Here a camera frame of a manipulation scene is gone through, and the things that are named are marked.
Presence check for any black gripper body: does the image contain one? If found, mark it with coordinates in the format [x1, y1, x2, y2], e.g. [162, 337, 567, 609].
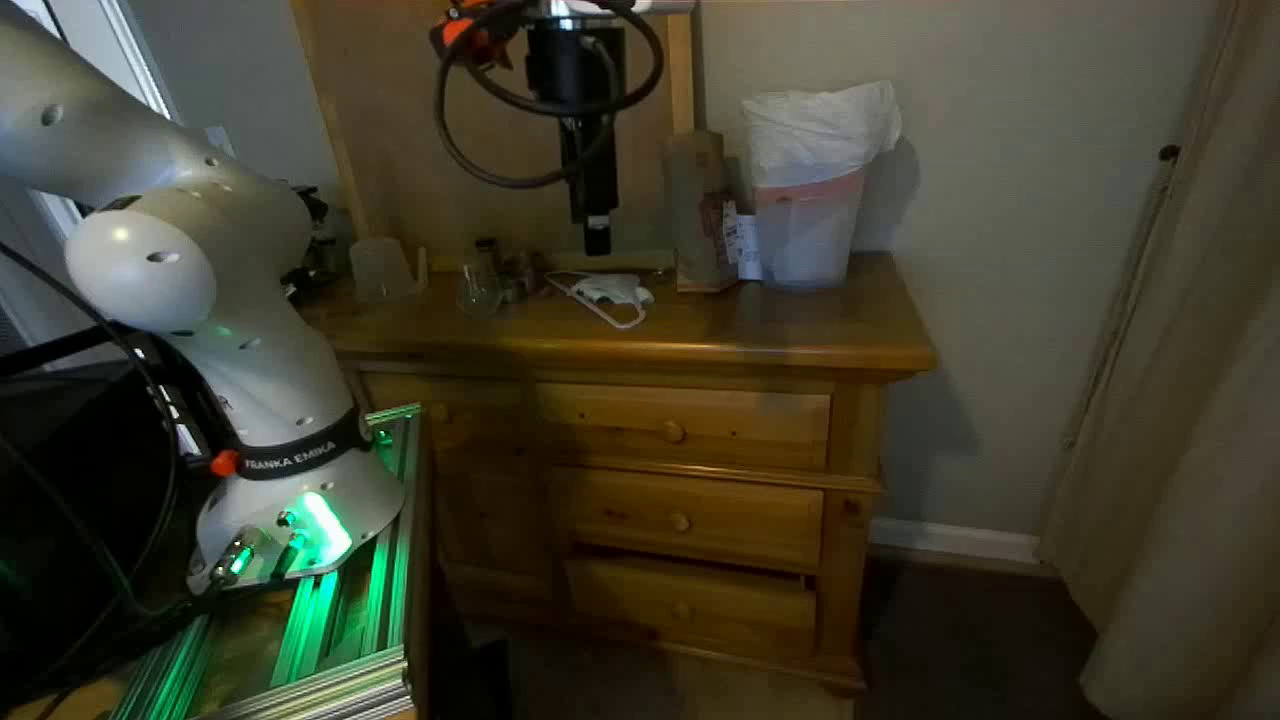
[558, 98, 630, 222]

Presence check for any wooden pine dresser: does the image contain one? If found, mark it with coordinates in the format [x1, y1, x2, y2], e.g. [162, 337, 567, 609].
[297, 249, 939, 697]

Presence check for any small steel measuring cup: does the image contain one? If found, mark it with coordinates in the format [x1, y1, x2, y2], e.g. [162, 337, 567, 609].
[511, 252, 554, 304]

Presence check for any clear glass tumbler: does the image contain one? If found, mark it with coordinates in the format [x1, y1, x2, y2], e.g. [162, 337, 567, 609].
[457, 235, 520, 318]

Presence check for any small white bottle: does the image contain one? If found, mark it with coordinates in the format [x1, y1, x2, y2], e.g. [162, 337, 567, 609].
[725, 212, 770, 286]

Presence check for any wooden backboard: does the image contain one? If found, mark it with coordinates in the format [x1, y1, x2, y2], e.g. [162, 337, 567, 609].
[290, 0, 705, 271]

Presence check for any white bin with liner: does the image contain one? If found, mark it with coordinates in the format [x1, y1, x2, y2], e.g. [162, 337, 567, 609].
[739, 74, 909, 290]

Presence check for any black box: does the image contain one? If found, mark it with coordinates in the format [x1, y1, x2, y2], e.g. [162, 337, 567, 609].
[0, 357, 204, 702]

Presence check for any black camera on stand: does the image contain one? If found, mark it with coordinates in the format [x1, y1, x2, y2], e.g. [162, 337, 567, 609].
[285, 184, 344, 306]

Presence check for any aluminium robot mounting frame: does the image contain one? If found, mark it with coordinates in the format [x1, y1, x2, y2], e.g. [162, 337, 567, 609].
[112, 399, 433, 720]

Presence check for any white picture frame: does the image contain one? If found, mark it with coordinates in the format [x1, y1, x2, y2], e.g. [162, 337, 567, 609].
[35, 0, 182, 131]

